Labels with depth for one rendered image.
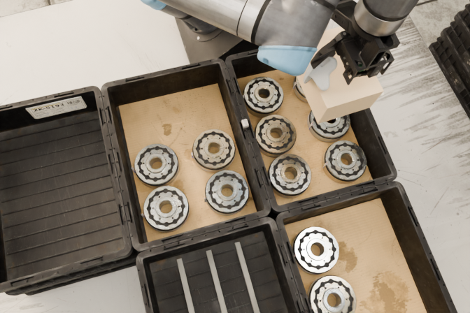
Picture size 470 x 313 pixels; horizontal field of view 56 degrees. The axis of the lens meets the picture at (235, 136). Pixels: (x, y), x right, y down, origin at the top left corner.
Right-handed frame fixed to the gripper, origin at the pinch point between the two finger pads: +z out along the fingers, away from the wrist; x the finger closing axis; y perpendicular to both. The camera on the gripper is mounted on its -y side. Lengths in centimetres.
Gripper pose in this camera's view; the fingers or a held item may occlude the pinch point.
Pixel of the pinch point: (335, 69)
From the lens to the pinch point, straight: 90.8
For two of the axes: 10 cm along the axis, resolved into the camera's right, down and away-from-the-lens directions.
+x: 9.4, -2.9, 1.7
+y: 3.3, 8.9, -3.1
